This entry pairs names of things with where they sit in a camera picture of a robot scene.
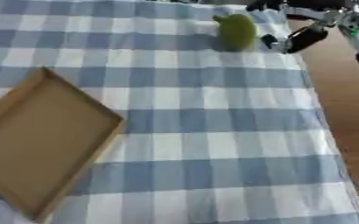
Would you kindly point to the green toy pear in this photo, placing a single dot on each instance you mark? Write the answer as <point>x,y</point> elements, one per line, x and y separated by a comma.
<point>236,31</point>

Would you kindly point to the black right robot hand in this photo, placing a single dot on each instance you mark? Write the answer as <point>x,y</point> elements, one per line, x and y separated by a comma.
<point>306,36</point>

